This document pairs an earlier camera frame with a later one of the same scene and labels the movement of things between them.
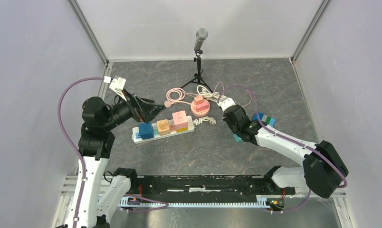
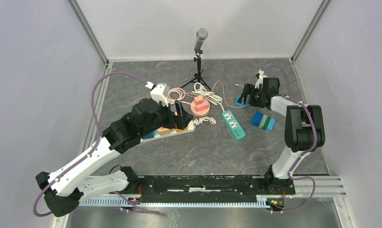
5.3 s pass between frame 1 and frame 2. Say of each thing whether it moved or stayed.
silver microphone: stayed
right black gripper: moved
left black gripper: moved
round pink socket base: stayed
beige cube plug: stayed
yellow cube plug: stayed
